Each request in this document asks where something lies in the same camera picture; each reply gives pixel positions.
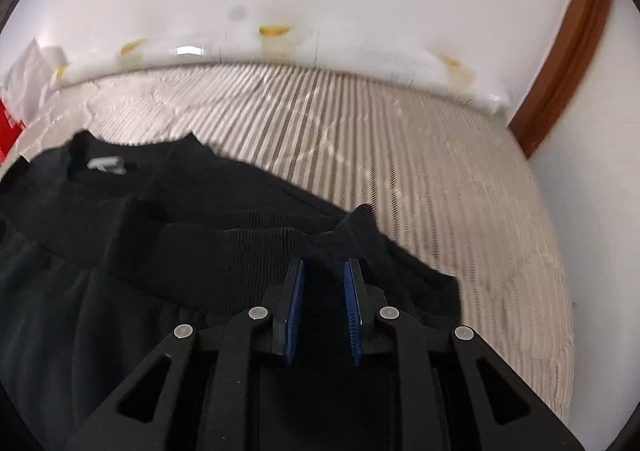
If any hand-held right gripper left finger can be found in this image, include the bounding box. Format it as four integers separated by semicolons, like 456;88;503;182
65;258;307;451

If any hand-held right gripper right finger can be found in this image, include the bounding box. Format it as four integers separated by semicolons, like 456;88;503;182
342;258;586;451

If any black t-shirt with white print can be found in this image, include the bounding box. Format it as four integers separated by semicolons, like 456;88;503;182
0;130;462;451

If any striped bed sheet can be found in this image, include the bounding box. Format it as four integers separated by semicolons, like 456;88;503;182
15;62;576;413

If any white pillow with yellow patch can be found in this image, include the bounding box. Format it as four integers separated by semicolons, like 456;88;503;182
54;24;512;115

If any red paper bag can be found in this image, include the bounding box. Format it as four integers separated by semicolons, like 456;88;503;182
0;100;27;155

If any white plastic bag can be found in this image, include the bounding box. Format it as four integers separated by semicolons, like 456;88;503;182
2;38;69;118

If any brown wooden door frame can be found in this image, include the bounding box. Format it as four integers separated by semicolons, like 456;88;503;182
507;0;616;160

